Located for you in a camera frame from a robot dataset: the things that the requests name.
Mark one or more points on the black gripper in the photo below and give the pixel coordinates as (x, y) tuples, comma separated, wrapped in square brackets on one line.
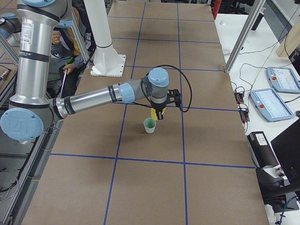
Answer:
[(158, 106)]

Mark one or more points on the yellow plastic cup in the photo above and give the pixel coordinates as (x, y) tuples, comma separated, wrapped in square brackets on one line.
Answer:
[(154, 116)]

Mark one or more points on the black monitor arm base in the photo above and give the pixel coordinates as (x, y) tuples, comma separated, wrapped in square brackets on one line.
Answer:
[(276, 192)]

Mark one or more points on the green plastic cup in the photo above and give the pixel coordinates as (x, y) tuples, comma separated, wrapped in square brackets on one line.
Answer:
[(149, 125)]

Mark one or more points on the orange circuit board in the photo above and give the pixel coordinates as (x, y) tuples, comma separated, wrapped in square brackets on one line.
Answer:
[(244, 115), (239, 96)]

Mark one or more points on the black cardboard box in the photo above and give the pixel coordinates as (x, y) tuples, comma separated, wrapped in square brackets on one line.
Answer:
[(261, 151)]

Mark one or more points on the near teach pendant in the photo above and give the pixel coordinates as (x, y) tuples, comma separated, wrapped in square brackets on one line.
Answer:
[(270, 105)]

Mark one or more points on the teach pendant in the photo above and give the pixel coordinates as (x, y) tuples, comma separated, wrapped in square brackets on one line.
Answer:
[(283, 80), (270, 105)]

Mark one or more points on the seated person in jacket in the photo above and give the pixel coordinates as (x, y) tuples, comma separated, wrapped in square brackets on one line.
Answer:
[(65, 46)]

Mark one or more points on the far teach pendant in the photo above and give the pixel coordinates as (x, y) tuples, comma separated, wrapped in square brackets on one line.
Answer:
[(283, 80)]

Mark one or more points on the black monitor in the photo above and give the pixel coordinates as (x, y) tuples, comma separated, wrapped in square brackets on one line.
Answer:
[(286, 147)]

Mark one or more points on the wooden board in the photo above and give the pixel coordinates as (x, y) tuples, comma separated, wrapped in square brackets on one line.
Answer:
[(291, 42)]

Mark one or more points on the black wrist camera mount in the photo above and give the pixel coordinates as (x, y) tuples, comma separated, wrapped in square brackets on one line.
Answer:
[(173, 96)]

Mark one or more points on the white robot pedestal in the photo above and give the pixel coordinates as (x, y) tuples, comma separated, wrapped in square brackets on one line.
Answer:
[(106, 61)]

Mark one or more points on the aluminium frame post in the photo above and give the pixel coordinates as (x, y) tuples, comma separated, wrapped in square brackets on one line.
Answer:
[(258, 5)]

